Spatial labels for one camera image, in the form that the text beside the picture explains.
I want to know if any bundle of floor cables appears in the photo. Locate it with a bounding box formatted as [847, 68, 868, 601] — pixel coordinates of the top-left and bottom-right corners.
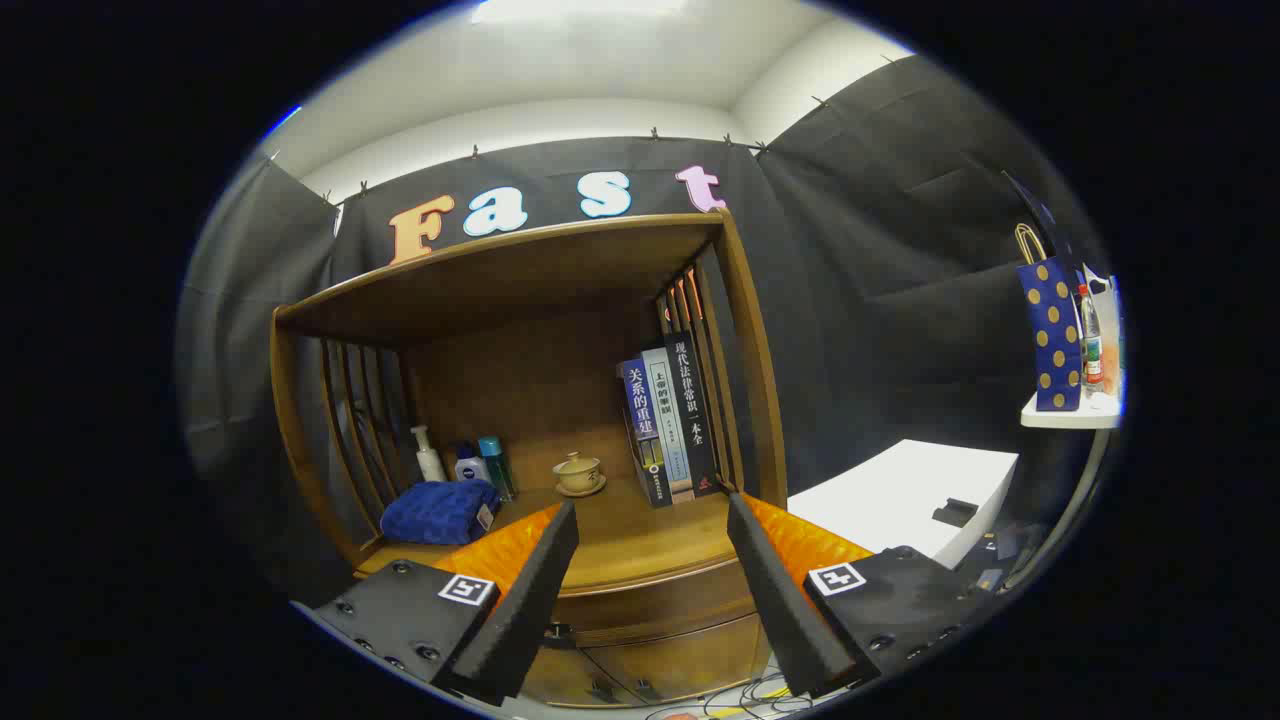
[645, 675, 816, 720]

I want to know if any blue towel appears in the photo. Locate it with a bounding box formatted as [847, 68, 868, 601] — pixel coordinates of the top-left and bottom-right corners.
[380, 480, 501, 546]

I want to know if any white pump bottle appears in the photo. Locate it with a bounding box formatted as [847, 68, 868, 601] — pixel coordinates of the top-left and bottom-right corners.
[410, 425, 448, 483]

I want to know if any white shelf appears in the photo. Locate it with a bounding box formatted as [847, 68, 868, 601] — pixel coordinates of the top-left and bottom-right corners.
[1020, 390, 1123, 431]

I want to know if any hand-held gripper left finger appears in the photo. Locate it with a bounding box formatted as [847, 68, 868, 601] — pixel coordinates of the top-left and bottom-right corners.
[312, 500, 581, 707]

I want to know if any blue gold-dotted gift bag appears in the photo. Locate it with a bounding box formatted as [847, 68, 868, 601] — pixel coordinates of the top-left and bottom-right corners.
[1003, 170, 1086, 413]

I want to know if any wooden countertop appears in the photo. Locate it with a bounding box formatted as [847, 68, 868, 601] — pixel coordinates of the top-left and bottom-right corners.
[355, 478, 786, 596]

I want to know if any clear bottle with red label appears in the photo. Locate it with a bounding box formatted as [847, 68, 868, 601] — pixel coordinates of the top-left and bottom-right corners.
[1077, 283, 1106, 393]

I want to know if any teal bottle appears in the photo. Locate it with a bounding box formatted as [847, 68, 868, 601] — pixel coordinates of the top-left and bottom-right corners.
[477, 436, 517, 501]

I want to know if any white spine book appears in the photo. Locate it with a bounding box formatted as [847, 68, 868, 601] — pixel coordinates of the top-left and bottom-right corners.
[641, 347, 695, 503]

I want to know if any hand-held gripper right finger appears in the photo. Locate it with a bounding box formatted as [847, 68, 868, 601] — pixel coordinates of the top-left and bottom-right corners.
[726, 490, 986, 699]

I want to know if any wooden drawer with black knob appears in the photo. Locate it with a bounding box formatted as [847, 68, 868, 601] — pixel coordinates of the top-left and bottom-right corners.
[545, 562, 758, 646]

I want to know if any wooden cabinet door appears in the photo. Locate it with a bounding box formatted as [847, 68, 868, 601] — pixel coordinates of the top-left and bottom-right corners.
[583, 613, 773, 704]
[520, 645, 636, 708]

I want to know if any beige lidded tea cup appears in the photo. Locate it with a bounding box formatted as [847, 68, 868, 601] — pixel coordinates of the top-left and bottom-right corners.
[553, 451, 607, 498]

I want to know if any wooden cabinet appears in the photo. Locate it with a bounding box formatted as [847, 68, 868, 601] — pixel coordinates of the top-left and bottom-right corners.
[270, 208, 791, 708]

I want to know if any white box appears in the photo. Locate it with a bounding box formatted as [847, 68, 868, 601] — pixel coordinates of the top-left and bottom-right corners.
[787, 438, 1020, 569]

